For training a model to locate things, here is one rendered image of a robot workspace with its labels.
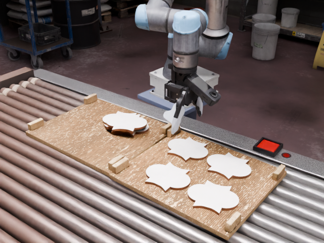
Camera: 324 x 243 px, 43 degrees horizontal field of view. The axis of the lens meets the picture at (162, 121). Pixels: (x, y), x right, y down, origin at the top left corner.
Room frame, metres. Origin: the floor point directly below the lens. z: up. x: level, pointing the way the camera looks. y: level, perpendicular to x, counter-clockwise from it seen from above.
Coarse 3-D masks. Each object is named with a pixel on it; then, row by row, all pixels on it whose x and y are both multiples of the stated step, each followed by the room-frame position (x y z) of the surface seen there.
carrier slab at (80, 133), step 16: (80, 112) 1.40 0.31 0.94; (96, 112) 1.40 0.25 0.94; (112, 112) 1.40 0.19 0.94; (128, 112) 1.40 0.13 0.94; (48, 128) 1.27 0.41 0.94; (64, 128) 1.27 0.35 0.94; (80, 128) 1.27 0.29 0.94; (96, 128) 1.27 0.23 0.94; (160, 128) 1.27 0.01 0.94; (48, 144) 1.17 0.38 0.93; (64, 144) 1.17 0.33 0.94; (80, 144) 1.17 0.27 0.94; (96, 144) 1.17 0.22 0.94; (112, 144) 1.17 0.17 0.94; (128, 144) 1.17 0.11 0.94; (144, 144) 1.17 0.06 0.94; (80, 160) 1.08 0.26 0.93; (96, 160) 1.07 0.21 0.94
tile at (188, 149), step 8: (168, 144) 1.15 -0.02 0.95; (176, 144) 1.15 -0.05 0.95; (184, 144) 1.15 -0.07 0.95; (192, 144) 1.15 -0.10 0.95; (200, 144) 1.15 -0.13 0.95; (168, 152) 1.10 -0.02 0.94; (176, 152) 1.10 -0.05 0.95; (184, 152) 1.10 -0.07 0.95; (192, 152) 1.10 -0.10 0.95; (200, 152) 1.10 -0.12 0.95; (184, 160) 1.07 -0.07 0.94
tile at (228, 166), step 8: (208, 160) 1.06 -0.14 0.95; (216, 160) 1.06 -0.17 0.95; (224, 160) 1.06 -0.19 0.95; (232, 160) 1.06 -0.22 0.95; (240, 160) 1.06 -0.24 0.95; (248, 160) 1.06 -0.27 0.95; (216, 168) 1.02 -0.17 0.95; (224, 168) 1.02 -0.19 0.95; (232, 168) 1.02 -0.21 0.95; (240, 168) 1.02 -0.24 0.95; (248, 168) 1.02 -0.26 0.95; (224, 176) 0.98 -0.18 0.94; (232, 176) 0.98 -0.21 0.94; (240, 176) 0.98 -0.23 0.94
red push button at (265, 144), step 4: (264, 140) 1.21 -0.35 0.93; (260, 144) 1.18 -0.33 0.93; (264, 144) 1.18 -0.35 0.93; (268, 144) 1.18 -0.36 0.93; (272, 144) 1.18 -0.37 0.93; (276, 144) 1.18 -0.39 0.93; (264, 148) 1.15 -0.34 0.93; (268, 148) 1.15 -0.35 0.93; (272, 148) 1.15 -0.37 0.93; (276, 148) 1.15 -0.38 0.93
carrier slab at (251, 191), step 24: (216, 144) 1.17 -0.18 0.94; (144, 168) 1.03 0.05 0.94; (192, 168) 1.03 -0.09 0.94; (264, 168) 1.03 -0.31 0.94; (144, 192) 0.91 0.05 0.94; (168, 192) 0.91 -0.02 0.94; (240, 192) 0.91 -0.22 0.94; (264, 192) 0.91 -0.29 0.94; (192, 216) 0.81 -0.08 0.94; (216, 216) 0.81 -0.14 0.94
